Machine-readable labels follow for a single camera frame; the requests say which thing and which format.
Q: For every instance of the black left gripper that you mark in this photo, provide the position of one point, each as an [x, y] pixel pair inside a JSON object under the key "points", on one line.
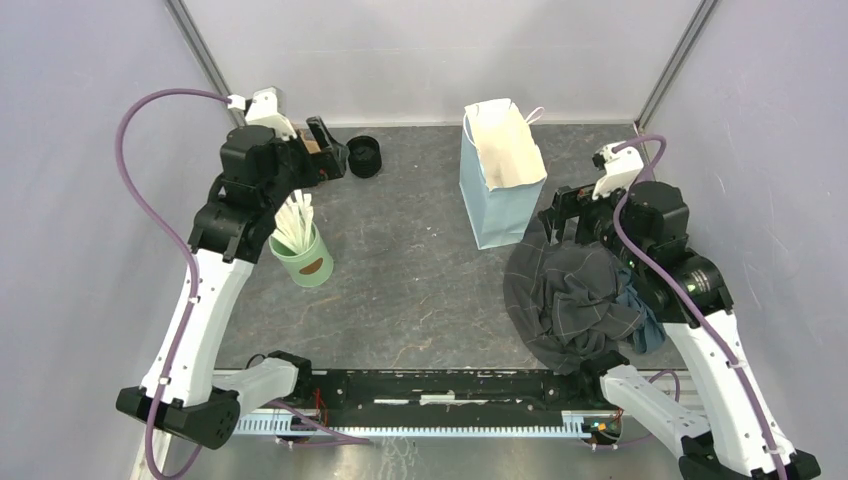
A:
{"points": [[327, 164]]}

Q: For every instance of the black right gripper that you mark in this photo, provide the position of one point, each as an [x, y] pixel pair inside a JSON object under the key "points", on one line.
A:
{"points": [[568, 201]]}

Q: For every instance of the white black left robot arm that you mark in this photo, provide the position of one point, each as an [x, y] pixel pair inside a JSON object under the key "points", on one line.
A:
{"points": [[260, 170]]}

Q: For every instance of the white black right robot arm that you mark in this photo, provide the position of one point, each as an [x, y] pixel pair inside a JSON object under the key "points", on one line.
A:
{"points": [[736, 437]]}

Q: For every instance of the brown pulp cup carriers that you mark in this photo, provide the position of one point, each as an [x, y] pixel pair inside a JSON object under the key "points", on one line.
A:
{"points": [[307, 140]]}

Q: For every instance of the stack of black lids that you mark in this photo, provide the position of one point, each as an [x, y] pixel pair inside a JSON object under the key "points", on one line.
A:
{"points": [[365, 158]]}

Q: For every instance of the light blue paper bag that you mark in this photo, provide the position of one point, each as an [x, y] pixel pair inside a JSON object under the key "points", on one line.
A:
{"points": [[501, 171]]}

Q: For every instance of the dark grey checked cloth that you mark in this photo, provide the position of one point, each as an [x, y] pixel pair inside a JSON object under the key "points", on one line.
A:
{"points": [[561, 300]]}

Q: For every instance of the white stir sticks bundle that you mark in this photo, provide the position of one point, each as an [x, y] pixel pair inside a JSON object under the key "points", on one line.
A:
{"points": [[294, 222]]}

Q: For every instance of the green cup holder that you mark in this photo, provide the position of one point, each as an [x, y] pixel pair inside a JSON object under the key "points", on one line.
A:
{"points": [[308, 269]]}

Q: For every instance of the teal blue cloth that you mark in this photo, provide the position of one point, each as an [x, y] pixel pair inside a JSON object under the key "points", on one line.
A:
{"points": [[649, 334]]}

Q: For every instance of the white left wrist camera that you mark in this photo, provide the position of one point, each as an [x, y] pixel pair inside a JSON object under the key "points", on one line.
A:
{"points": [[265, 108]]}

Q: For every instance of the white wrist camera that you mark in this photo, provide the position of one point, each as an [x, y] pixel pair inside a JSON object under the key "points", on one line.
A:
{"points": [[265, 108], [620, 168]]}

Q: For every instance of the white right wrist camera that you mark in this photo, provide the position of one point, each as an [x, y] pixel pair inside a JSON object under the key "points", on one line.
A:
{"points": [[620, 168]]}

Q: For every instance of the white slotted cable duct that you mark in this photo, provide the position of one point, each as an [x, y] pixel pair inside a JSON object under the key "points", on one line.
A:
{"points": [[265, 422]]}

